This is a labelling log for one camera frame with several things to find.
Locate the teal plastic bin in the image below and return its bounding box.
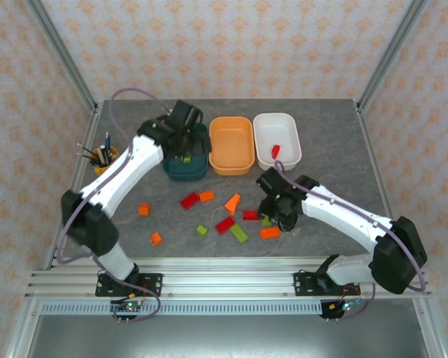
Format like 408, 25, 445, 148
161, 122, 211, 183

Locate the orange plastic bin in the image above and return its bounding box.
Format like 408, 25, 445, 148
208, 116, 255, 176

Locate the orange lego wedge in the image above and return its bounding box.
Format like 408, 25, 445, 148
224, 193, 242, 216

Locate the yellow pencil cup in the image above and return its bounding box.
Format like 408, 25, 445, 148
89, 146, 119, 176

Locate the black pencil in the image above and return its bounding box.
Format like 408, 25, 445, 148
76, 142, 99, 160

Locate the white plastic bin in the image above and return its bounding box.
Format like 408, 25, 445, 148
252, 113, 302, 171

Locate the small electronics board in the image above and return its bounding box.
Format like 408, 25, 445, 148
329, 297, 362, 313
111, 298, 145, 315

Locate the grey metal sheet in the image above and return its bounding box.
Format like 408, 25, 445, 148
5, 298, 445, 358

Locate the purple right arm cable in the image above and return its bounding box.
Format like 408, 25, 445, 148
274, 160, 427, 322

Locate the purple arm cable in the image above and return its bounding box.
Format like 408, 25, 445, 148
274, 160, 427, 322
55, 87, 172, 324

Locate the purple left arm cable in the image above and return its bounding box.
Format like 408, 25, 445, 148
55, 87, 172, 324

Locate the aluminium mounting rail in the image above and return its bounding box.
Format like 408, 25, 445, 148
25, 256, 433, 300

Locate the aluminium table side rail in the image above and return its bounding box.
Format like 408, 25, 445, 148
353, 102, 411, 269
43, 107, 102, 270

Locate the slotted grey cable duct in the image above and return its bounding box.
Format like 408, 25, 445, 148
40, 302, 323, 315

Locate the aluminium frame post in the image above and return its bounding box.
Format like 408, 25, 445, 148
357, 0, 429, 113
24, 0, 99, 114

